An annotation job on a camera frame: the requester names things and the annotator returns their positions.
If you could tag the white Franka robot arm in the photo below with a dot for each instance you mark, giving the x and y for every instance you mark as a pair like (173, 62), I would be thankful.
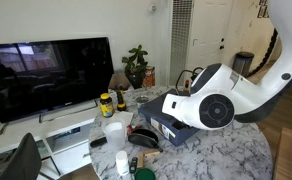
(239, 96)

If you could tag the navy blue cardboard box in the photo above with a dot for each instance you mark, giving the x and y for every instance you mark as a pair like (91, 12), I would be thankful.
(172, 135)

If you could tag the grey metal can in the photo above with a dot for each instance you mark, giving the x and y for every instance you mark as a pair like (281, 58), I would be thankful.
(142, 100)

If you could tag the orange red game carton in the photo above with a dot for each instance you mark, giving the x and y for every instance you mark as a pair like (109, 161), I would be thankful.
(149, 76)

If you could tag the green potted plant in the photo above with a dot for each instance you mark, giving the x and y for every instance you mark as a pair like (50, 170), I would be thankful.
(136, 65)

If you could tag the brown paper bag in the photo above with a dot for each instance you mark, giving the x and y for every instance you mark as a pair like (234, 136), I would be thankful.
(119, 81)

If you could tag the white paper sheet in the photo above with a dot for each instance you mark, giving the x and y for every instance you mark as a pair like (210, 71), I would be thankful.
(126, 116)

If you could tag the red packet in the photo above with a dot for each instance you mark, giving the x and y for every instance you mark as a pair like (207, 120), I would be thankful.
(132, 129)

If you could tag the yellow lid supplement jar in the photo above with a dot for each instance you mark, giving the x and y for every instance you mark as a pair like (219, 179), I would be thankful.
(107, 106)

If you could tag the black glasses case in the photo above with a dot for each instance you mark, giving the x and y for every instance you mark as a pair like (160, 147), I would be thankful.
(143, 139)

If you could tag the clear plastic measuring pitcher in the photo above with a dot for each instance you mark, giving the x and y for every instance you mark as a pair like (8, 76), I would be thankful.
(114, 135)

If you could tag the wooden block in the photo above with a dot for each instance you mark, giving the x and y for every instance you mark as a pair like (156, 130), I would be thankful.
(151, 152)
(140, 160)

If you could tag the black remote control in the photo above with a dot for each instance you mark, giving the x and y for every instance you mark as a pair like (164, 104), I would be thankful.
(98, 142)

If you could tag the black key fob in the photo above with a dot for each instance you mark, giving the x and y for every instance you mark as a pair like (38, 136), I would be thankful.
(133, 165)

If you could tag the small white bottle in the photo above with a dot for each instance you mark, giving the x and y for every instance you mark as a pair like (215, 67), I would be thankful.
(122, 164)

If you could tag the round white thermostat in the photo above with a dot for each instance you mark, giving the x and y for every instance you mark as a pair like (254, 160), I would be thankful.
(152, 8)

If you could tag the white door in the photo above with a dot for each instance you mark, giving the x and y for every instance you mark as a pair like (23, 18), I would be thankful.
(206, 33)

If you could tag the green round lid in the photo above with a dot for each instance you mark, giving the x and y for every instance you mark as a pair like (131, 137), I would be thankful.
(144, 174)

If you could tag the black flat screen television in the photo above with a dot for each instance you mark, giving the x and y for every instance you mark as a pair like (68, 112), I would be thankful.
(49, 76)

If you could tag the silver trash can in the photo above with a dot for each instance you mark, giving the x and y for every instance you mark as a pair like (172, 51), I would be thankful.
(242, 61)

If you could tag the white television stand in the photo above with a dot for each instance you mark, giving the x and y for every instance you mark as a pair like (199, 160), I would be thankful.
(69, 156)

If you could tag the black chair back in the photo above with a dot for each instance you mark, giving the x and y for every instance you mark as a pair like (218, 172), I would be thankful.
(22, 160)

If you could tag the wooden bench top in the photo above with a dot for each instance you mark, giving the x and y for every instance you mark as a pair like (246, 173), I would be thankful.
(289, 156)

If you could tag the white wall heater grille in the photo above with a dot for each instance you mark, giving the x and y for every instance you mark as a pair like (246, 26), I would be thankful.
(181, 40)

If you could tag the wall picture frames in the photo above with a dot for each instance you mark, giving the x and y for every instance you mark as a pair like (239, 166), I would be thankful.
(262, 10)

